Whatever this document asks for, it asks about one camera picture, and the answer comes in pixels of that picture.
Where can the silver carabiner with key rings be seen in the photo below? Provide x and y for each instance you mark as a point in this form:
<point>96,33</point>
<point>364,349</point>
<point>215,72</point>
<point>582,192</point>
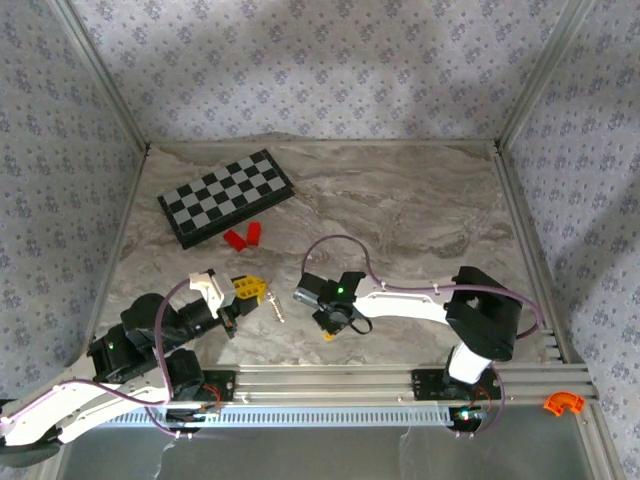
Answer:
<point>276,307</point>

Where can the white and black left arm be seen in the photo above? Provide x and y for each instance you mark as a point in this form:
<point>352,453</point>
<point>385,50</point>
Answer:
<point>75,410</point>

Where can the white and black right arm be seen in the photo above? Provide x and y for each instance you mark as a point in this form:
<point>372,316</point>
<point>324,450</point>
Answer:
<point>480,315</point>

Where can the red block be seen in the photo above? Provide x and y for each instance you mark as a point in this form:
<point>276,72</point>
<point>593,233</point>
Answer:
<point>234,240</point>
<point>254,234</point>

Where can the black and grey chessboard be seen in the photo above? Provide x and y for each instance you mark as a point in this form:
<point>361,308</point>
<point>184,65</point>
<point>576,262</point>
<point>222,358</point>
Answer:
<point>225,197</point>

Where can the small black circuit board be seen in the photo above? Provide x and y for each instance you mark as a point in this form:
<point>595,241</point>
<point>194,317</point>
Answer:
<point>192,416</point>
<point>467,417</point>

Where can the grey metal base sheet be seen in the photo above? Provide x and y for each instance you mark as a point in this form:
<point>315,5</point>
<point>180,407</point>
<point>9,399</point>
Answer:
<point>325,455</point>

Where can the long aluminium frame rail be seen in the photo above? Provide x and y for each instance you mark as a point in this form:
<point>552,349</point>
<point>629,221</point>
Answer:
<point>325,385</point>

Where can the aluminium side rail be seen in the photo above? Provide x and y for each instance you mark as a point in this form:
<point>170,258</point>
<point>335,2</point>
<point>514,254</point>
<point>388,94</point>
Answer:
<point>116,250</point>
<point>532,260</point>

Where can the thin aluminium rail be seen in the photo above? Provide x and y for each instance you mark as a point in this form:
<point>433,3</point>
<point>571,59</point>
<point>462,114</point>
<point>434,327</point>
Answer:
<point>350,143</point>

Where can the aluminium frame post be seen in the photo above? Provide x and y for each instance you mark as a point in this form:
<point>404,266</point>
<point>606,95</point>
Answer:
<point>104,75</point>
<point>546,75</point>

